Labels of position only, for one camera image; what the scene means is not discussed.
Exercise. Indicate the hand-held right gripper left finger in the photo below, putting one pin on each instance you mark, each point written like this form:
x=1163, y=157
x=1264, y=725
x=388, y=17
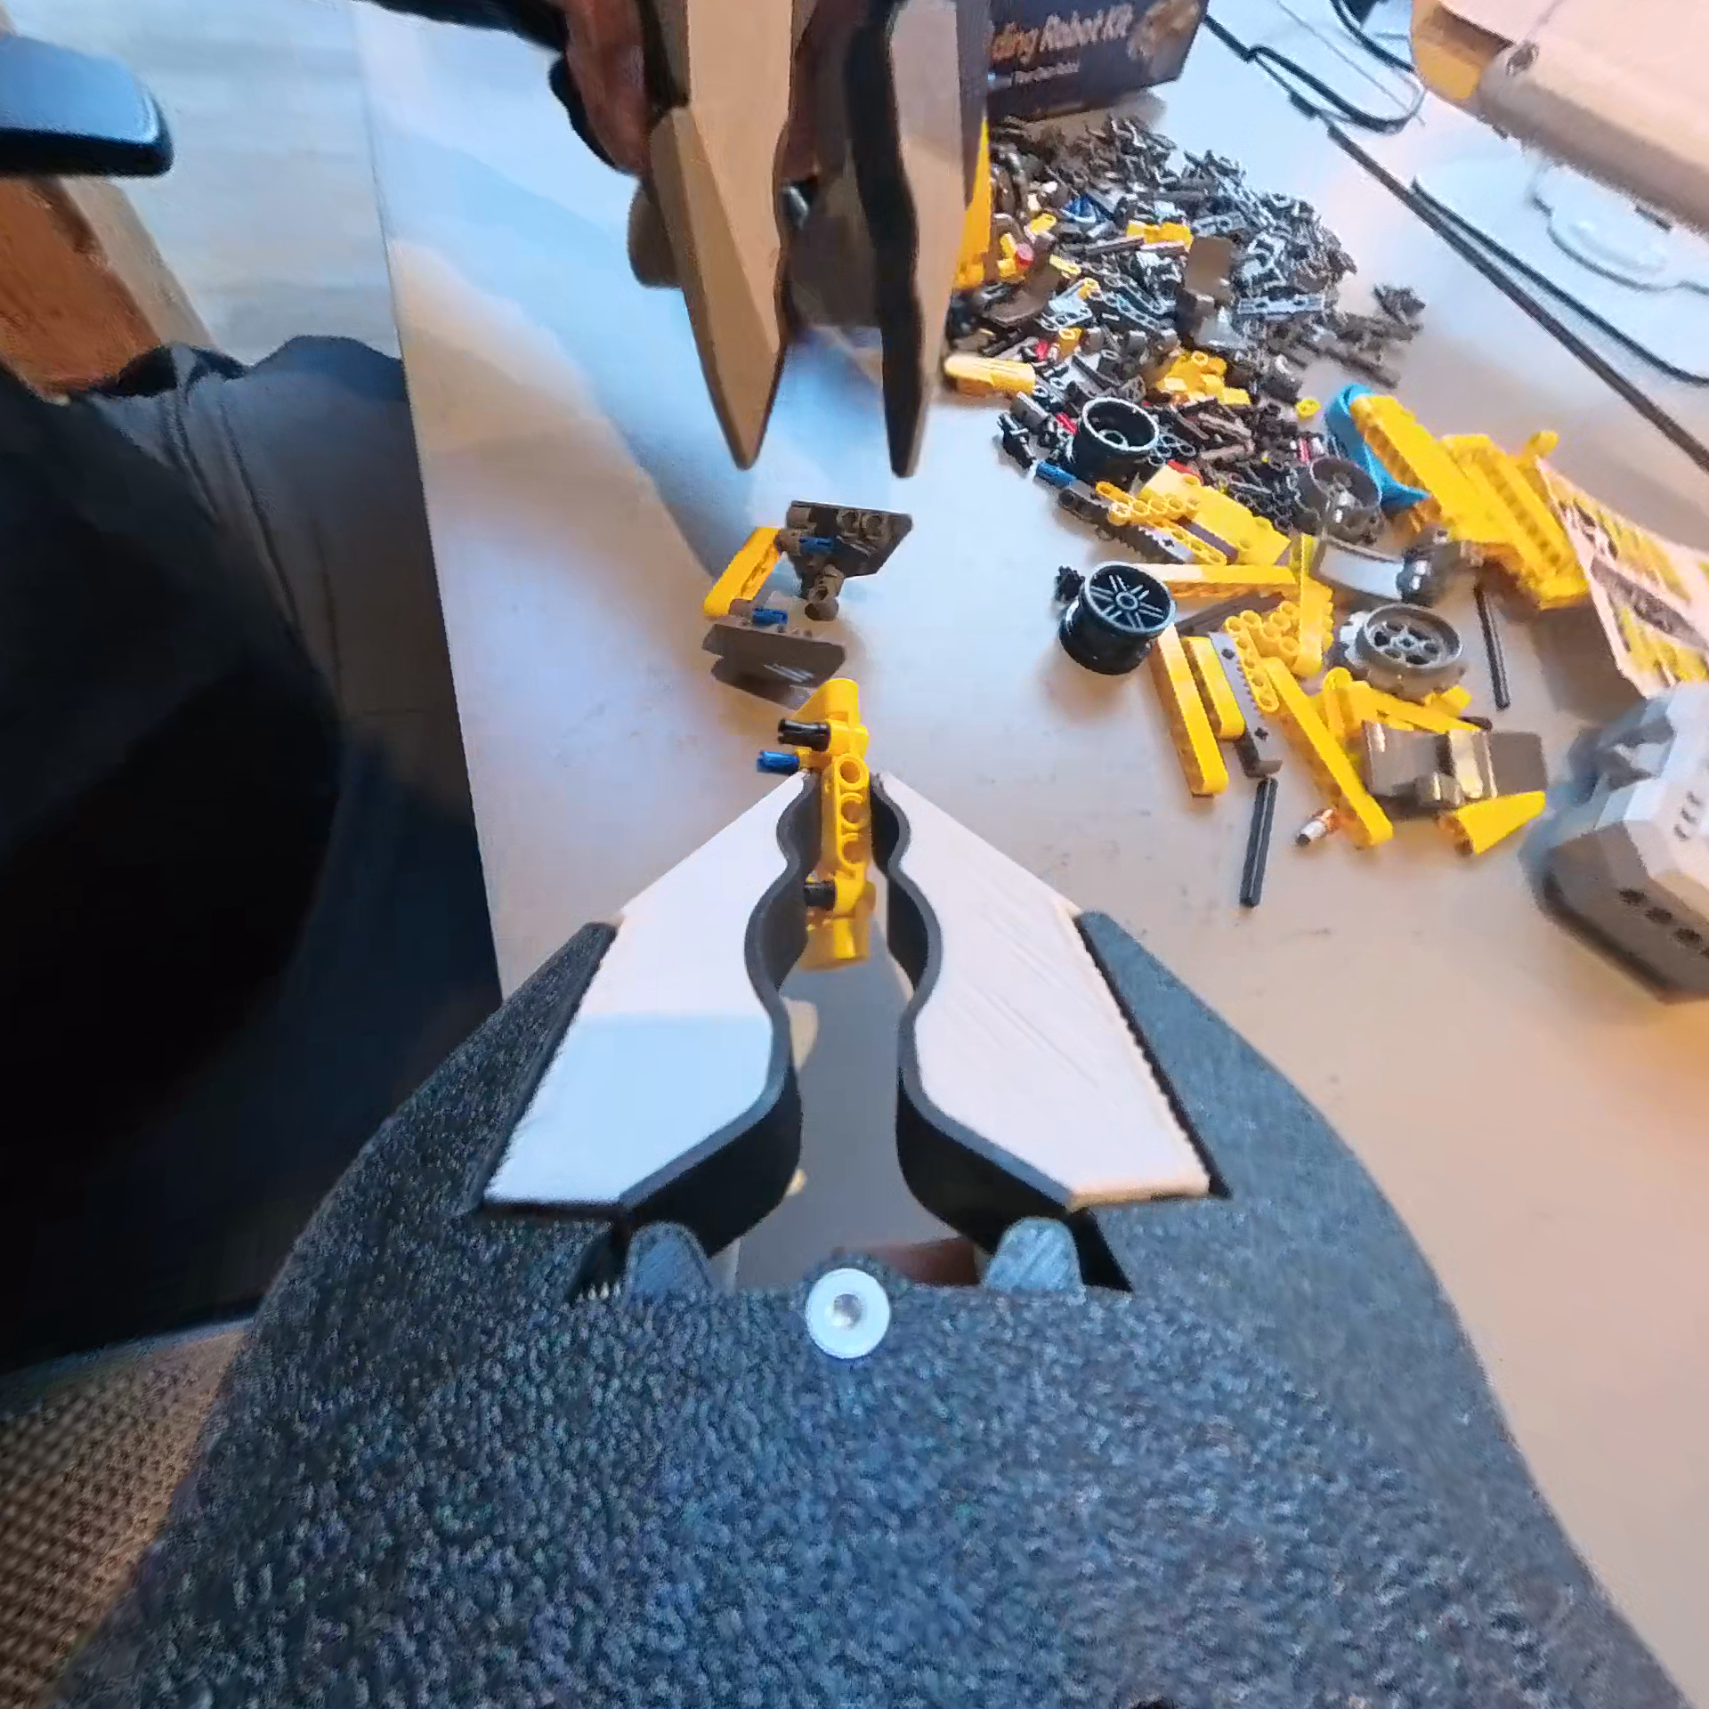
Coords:
x=627, y=1069

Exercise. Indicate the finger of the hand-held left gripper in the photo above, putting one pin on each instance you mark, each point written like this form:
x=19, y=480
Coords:
x=929, y=160
x=729, y=200

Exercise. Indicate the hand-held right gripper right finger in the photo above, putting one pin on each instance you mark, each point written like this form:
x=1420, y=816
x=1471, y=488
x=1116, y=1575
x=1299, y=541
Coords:
x=1043, y=1069

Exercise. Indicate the yellow beam frame with pins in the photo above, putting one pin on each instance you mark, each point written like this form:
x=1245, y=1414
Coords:
x=842, y=934

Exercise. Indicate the grey and yellow brick assembly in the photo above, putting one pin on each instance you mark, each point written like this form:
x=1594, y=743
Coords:
x=742, y=575

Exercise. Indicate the grey desk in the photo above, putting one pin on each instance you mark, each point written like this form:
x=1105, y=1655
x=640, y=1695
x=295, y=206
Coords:
x=602, y=402

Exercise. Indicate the wooden desk leg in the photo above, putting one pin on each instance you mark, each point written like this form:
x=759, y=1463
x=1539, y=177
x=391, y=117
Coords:
x=81, y=282

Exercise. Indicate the person's left hand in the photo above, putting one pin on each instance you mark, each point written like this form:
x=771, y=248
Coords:
x=608, y=79

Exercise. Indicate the dark blue kit box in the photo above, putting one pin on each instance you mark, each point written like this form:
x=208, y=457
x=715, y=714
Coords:
x=1068, y=68

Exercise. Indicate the yellow rounded panel piece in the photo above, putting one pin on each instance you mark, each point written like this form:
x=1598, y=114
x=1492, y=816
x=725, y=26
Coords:
x=987, y=375

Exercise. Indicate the pile of building brick pieces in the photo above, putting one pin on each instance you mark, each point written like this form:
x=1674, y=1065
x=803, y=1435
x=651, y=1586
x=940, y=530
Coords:
x=1201, y=267

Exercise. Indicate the black deep wheel rim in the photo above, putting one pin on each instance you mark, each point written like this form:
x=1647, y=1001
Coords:
x=1116, y=448

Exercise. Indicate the small metal pin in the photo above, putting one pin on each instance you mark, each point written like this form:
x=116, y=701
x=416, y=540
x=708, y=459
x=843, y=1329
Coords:
x=1316, y=828

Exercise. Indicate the black spoked wheel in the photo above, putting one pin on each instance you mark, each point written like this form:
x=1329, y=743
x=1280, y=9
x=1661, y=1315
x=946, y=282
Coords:
x=1127, y=606

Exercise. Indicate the blue curved panel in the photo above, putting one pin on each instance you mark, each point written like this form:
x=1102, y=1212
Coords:
x=1350, y=414

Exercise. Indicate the person's dark clothing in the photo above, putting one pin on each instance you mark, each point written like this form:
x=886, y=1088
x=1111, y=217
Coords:
x=201, y=802

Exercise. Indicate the grey angled brick block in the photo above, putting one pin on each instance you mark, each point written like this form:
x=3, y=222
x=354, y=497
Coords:
x=1450, y=767

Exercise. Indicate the yellow wedge piece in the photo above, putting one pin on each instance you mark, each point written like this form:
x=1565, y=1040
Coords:
x=1490, y=824

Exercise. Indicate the dark grey wheel rim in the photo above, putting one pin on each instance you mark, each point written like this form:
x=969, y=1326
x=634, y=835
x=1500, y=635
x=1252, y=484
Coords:
x=1342, y=495

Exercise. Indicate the light grey wheel rim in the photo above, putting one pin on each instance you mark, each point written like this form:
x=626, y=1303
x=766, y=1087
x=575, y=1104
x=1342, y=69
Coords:
x=1403, y=651

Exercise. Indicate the grey battery box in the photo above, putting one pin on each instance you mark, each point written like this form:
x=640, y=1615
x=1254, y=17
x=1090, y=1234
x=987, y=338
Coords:
x=1629, y=854

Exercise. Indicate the black office chair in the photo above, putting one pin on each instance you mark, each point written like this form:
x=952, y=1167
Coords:
x=81, y=120

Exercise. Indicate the brown cardboard box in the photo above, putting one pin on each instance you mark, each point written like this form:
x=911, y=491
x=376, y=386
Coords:
x=1601, y=120

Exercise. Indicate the instruction booklet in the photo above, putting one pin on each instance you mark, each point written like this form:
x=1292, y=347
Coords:
x=1643, y=588

